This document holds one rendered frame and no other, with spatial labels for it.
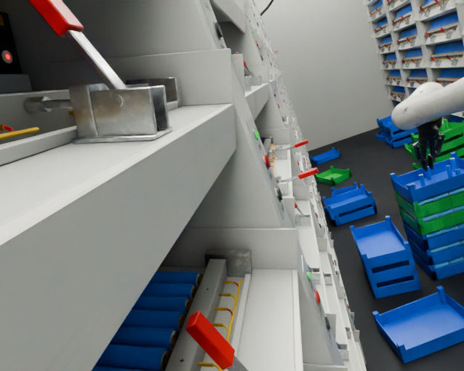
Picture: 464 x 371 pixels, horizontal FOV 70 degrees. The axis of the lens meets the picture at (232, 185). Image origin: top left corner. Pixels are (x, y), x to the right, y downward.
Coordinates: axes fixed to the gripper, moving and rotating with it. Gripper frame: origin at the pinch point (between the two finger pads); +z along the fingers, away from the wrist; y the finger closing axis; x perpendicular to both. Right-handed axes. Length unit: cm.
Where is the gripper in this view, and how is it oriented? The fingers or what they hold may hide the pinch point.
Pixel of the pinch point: (427, 163)
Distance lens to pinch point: 174.8
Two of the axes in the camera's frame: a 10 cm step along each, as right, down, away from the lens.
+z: 3.5, 6.9, 6.3
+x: -1.1, -6.4, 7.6
